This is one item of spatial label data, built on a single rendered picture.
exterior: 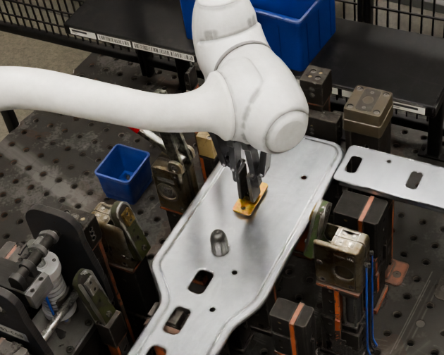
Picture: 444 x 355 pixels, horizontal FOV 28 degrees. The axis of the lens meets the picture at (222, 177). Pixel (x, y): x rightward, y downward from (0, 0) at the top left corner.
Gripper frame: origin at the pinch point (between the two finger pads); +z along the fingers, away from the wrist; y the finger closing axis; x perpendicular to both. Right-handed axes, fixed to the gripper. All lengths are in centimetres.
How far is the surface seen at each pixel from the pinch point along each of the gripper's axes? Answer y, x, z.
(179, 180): -13.4, -2.6, 1.7
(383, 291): 23.1, 9.3, 33.5
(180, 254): -6.1, -16.3, 4.9
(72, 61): -153, 122, 105
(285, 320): 16.8, -21.5, 5.9
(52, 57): -163, 121, 104
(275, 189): 3.2, 4.1, 4.9
